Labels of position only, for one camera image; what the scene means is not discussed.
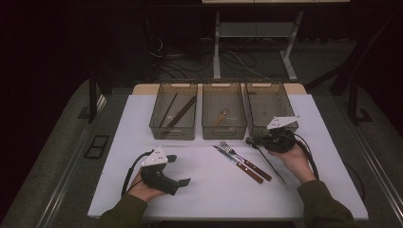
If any person's left hand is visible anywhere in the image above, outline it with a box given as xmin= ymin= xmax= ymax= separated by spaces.
xmin=126 ymin=170 xmax=165 ymax=203

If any wooden handled metal knife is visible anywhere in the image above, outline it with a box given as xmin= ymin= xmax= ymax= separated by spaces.
xmin=212 ymin=144 xmax=264 ymax=184

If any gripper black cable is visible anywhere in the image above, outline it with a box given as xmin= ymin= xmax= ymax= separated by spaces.
xmin=121 ymin=149 xmax=155 ymax=198
xmin=293 ymin=132 xmax=320 ymax=181

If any black floor cable bundle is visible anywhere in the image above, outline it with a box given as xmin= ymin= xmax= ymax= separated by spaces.
xmin=148 ymin=34 xmax=220 ymax=80

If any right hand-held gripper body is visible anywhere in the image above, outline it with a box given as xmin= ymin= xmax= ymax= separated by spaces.
xmin=263 ymin=115 xmax=301 ymax=155

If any black chopstick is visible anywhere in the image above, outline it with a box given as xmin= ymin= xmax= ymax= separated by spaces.
xmin=158 ymin=92 xmax=179 ymax=128

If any black metal stand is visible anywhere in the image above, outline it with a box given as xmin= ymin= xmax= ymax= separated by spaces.
xmin=77 ymin=67 xmax=115 ymax=124
xmin=305 ymin=15 xmax=393 ymax=126

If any wooden handled metal fork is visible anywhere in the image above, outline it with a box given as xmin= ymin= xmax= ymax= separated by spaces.
xmin=219 ymin=141 xmax=273 ymax=182

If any person's right hand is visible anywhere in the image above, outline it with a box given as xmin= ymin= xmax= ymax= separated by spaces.
xmin=269 ymin=143 xmax=317 ymax=185

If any white floor cable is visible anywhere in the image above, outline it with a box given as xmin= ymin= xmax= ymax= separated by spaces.
xmin=227 ymin=49 xmax=271 ymax=80

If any metal spoon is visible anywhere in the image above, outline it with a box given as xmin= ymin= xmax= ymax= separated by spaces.
xmin=253 ymin=143 xmax=286 ymax=185

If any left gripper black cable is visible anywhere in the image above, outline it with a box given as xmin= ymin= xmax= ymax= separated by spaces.
xmin=121 ymin=149 xmax=155 ymax=198

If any metal floor rail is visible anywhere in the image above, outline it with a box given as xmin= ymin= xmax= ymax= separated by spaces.
xmin=348 ymin=123 xmax=403 ymax=218
xmin=34 ymin=94 xmax=108 ymax=228

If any clear amber plastic spoon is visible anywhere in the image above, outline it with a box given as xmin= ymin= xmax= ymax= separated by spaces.
xmin=211 ymin=108 xmax=230 ymax=127

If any white desk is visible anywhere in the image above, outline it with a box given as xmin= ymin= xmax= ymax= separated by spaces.
xmin=201 ymin=0 xmax=351 ymax=83

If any black floor outlet frame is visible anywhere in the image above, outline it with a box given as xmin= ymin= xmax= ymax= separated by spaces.
xmin=84 ymin=134 xmax=111 ymax=160

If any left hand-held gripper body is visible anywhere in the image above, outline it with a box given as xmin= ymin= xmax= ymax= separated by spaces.
xmin=140 ymin=145 xmax=180 ymax=197

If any dark brown chopstick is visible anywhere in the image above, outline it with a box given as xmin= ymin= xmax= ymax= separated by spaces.
xmin=161 ymin=95 xmax=198 ymax=136

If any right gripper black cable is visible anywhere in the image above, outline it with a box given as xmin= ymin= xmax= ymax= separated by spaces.
xmin=293 ymin=132 xmax=320 ymax=181

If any smoky clear plastic bin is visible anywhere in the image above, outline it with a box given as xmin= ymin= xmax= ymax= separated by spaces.
xmin=201 ymin=80 xmax=248 ymax=141
xmin=148 ymin=81 xmax=199 ymax=141
xmin=243 ymin=80 xmax=299 ymax=141

